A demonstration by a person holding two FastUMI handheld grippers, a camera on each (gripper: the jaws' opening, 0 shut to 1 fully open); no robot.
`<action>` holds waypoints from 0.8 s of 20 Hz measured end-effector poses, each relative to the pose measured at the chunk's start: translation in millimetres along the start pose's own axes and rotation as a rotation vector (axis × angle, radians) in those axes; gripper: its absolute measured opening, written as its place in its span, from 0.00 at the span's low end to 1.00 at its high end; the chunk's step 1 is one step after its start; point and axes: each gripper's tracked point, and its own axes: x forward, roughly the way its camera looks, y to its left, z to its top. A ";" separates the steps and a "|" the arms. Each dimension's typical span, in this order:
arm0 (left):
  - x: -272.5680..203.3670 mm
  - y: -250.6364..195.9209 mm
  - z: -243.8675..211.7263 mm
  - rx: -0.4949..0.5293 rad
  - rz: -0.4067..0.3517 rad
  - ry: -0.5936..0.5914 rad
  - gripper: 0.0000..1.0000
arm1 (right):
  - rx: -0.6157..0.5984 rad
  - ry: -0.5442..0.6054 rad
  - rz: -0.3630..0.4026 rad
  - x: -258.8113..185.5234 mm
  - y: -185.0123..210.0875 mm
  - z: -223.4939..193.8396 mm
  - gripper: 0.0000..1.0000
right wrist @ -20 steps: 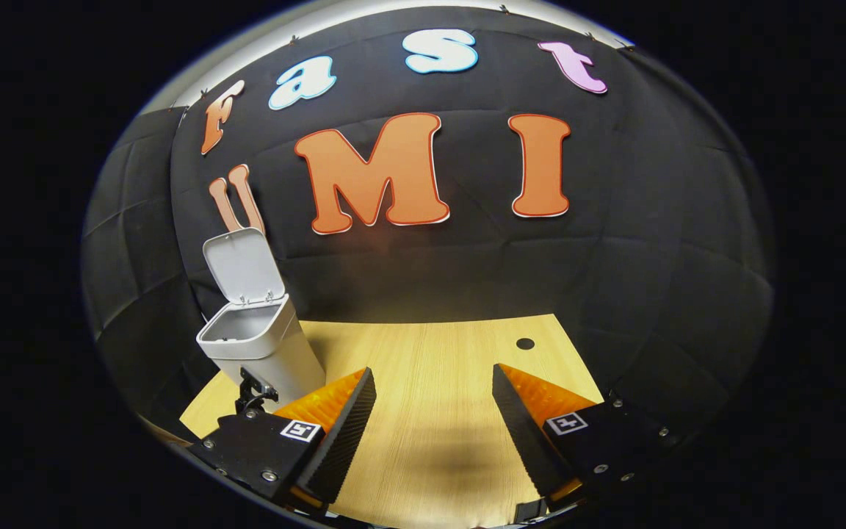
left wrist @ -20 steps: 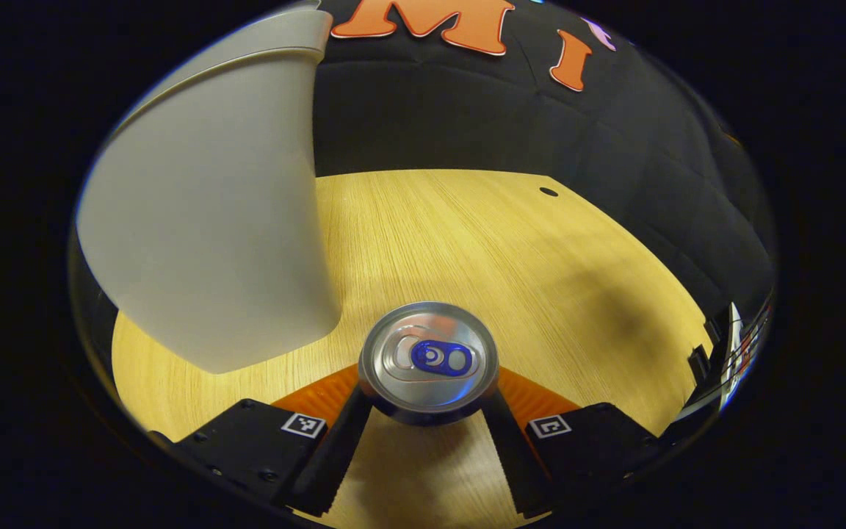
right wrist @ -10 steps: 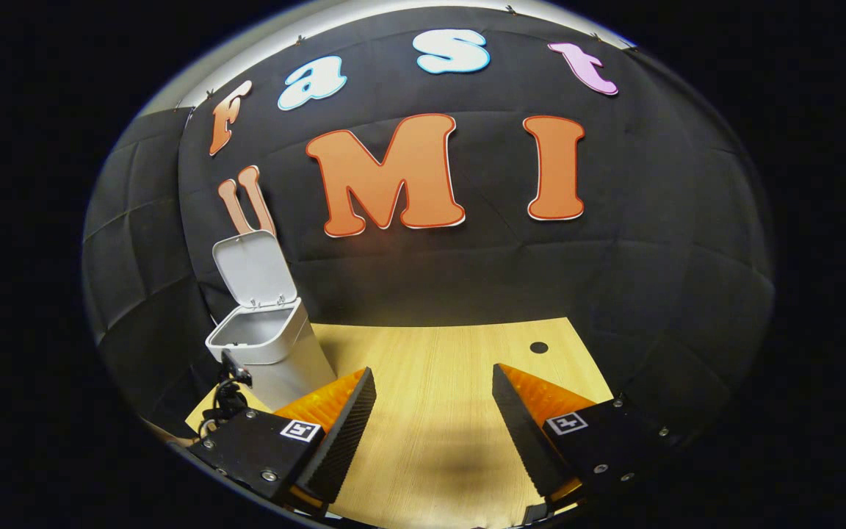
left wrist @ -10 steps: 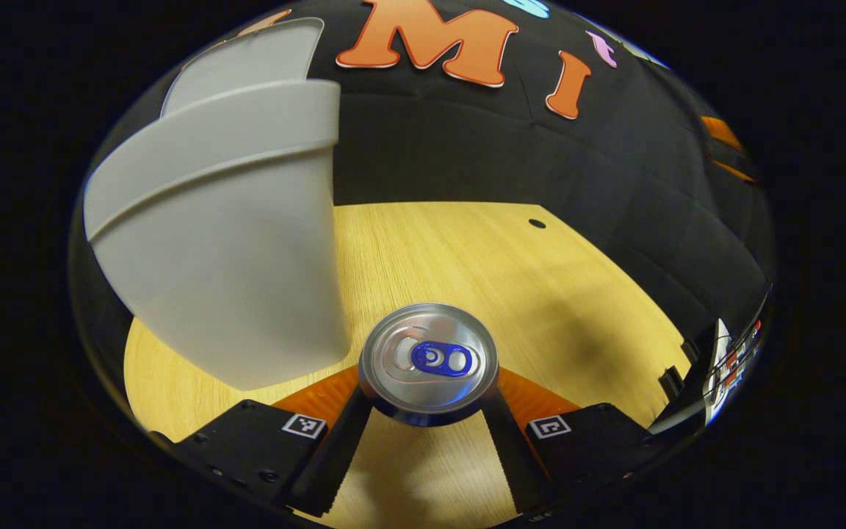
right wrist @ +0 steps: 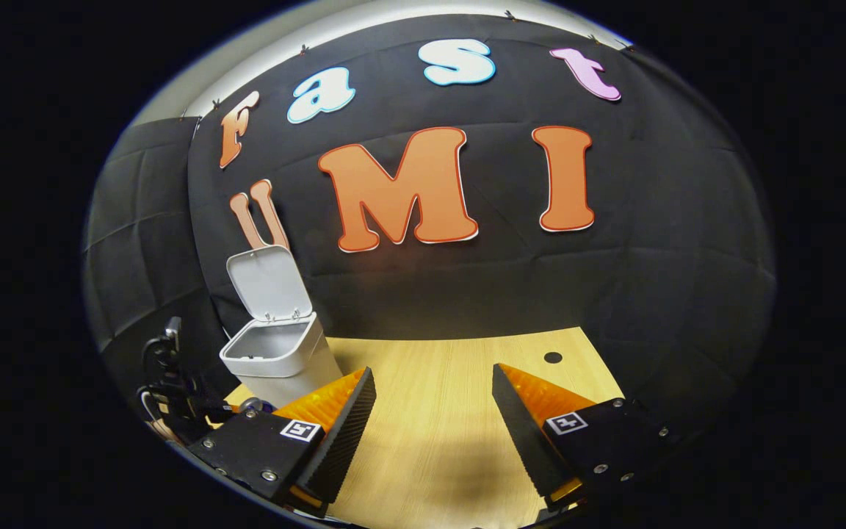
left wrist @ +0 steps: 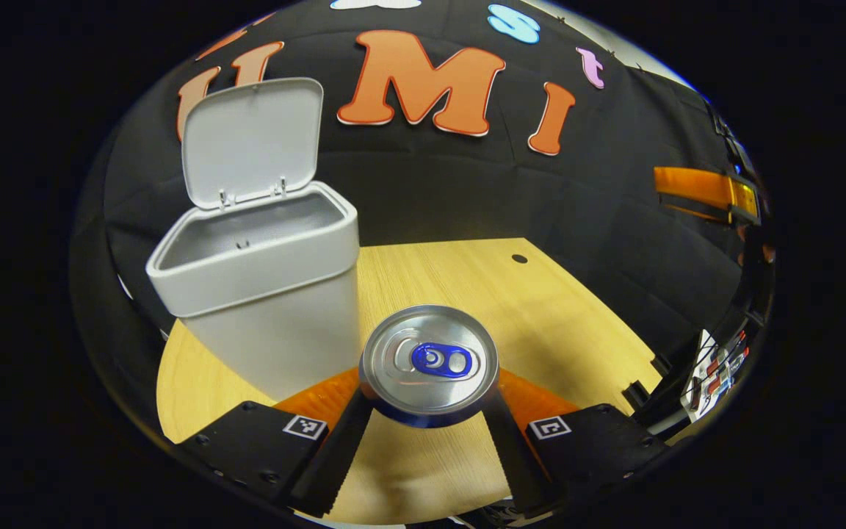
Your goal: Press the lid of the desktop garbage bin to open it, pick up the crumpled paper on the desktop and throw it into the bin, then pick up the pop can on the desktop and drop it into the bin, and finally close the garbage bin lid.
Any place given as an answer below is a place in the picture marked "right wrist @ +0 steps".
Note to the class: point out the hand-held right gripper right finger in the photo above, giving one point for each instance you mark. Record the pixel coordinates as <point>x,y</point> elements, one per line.
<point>526,441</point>

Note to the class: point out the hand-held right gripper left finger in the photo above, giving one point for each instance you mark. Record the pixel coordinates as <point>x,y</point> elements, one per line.
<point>342,441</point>

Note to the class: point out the silver blue pop can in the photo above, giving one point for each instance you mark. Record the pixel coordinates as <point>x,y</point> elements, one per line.
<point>250,404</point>

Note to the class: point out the white desktop garbage bin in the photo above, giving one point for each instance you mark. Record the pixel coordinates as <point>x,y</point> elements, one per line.
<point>283,360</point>

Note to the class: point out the wooden desktop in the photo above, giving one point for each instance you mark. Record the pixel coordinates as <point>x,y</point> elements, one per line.
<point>438,411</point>

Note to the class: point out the black backdrop cloth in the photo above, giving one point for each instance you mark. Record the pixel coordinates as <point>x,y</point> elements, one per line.
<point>504,286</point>

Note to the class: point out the black side partition panel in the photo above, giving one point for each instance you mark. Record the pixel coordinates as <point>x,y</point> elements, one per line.
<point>144,235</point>

